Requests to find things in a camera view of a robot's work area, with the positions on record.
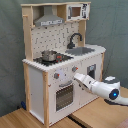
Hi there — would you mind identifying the red stove knob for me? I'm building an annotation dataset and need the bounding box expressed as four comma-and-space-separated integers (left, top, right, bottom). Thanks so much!
71, 65, 79, 73
54, 73, 60, 79

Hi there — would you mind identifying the grey toy sink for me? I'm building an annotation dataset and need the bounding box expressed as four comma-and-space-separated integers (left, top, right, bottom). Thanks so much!
66, 47, 94, 56

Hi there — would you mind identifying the wooden toy kitchen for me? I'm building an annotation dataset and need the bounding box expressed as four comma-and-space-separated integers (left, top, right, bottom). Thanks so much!
22, 2, 105, 127

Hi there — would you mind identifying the black toy faucet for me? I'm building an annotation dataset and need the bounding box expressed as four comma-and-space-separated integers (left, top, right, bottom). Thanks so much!
66, 32, 83, 50

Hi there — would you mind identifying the left red stove knob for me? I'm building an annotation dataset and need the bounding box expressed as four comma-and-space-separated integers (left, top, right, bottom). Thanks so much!
54, 73, 60, 79

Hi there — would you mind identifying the right red stove knob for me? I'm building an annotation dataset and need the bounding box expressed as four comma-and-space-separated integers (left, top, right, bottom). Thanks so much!
71, 65, 79, 73

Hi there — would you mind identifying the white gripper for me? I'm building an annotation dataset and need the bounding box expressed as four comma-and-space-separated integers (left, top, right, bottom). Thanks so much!
74, 73, 97, 93

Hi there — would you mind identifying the black toy stovetop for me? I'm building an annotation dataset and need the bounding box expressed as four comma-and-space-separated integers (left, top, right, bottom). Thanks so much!
33, 53, 74, 67

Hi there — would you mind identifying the toy oven door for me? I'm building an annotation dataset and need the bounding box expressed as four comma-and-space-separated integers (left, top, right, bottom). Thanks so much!
55, 81, 74, 111

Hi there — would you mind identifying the toy cabinet door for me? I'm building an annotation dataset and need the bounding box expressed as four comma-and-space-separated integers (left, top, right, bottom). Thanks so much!
79, 55, 102, 106

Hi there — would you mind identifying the toy microwave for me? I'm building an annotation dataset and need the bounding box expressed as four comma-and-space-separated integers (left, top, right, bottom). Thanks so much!
67, 3, 89, 21

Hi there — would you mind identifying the metal toy pot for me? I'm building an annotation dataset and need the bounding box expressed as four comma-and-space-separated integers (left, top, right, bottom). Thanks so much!
42, 50, 57, 61

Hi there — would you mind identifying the grey range hood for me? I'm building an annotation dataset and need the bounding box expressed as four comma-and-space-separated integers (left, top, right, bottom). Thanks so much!
35, 5, 64, 27

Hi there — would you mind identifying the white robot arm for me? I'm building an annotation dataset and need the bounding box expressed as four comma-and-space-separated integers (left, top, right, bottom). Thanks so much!
74, 73, 128, 107

